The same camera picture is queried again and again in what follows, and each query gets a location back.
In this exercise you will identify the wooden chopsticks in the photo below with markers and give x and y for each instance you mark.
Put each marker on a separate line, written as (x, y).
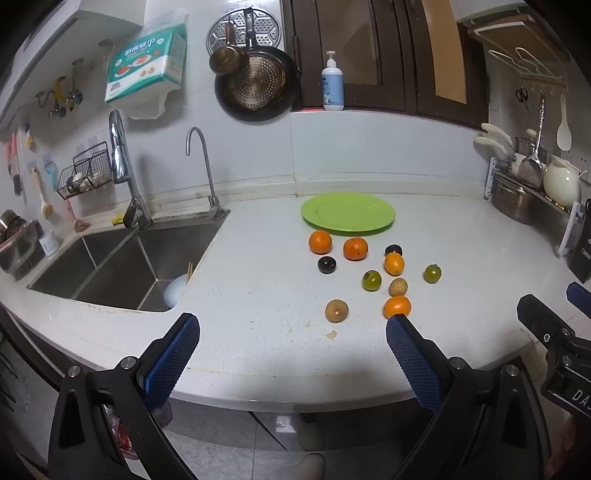
(189, 272)

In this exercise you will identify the small smooth orange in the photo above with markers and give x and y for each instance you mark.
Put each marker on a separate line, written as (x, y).
(396, 304)
(394, 264)

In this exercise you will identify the dark wooden window frame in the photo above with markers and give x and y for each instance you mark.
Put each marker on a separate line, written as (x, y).
(406, 55)

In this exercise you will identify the packed paper towels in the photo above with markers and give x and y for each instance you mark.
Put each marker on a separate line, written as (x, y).
(143, 64)

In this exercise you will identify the orange tangerine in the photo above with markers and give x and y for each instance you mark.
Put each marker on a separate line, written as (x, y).
(355, 249)
(320, 242)

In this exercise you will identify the white cup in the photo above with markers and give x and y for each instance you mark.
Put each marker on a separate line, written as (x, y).
(49, 244)

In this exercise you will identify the copper colander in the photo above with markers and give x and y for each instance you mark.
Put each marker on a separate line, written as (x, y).
(254, 83)

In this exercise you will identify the steel utensil rack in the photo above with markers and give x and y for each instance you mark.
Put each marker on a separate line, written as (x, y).
(556, 214)

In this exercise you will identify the steel cooking pot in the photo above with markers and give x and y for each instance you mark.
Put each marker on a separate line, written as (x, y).
(515, 201)

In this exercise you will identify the white blue pump bottle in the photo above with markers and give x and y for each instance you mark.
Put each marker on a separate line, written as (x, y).
(333, 87)

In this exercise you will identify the black scissors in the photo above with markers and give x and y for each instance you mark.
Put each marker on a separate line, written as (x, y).
(522, 97)

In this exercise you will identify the thin gooseneck faucet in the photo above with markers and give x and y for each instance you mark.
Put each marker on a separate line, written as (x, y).
(208, 168)

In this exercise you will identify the black frying pan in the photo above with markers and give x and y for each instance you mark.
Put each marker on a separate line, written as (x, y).
(292, 87)

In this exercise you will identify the small copper pot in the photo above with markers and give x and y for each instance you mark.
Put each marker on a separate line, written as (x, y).
(226, 60)

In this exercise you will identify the green round fruit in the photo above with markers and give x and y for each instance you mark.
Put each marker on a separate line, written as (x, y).
(371, 280)
(432, 273)

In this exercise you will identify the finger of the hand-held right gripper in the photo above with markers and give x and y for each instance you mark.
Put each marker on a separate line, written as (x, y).
(579, 297)
(538, 316)

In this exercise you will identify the dark purple plum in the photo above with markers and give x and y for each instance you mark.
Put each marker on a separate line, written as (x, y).
(393, 249)
(327, 264)

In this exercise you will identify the light blue bowl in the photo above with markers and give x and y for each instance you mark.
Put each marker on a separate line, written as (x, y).
(175, 293)

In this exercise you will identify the yellow sponge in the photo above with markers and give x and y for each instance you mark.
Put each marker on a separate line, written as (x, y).
(117, 219)

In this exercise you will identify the wooden cutting board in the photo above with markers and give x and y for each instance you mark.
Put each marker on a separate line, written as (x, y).
(517, 37)

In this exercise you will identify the red plastic bag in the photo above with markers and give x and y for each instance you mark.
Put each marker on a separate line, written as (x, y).
(122, 434)

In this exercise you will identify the round steel steamer plate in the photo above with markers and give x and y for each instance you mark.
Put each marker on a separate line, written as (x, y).
(264, 27)

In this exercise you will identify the white ceramic pitcher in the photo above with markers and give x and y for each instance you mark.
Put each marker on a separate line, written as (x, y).
(561, 182)

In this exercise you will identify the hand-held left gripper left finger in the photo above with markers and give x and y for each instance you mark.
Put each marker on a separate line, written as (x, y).
(171, 364)

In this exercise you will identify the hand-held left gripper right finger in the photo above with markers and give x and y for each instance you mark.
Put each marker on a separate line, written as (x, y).
(415, 364)

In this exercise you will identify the stainless steel sink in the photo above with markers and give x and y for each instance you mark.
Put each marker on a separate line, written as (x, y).
(115, 272)

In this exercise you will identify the tall chrome faucet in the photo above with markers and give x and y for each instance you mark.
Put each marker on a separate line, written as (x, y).
(119, 152)

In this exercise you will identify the wooden scrub brush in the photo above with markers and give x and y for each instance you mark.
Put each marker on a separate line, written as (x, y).
(46, 207)

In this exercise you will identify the white rice paddle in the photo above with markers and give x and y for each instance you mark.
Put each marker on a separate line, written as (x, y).
(563, 134)

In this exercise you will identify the tan round fruit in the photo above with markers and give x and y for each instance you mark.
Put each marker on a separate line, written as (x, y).
(336, 310)
(398, 286)

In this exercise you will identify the green plate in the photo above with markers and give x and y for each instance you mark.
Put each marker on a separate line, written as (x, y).
(348, 213)

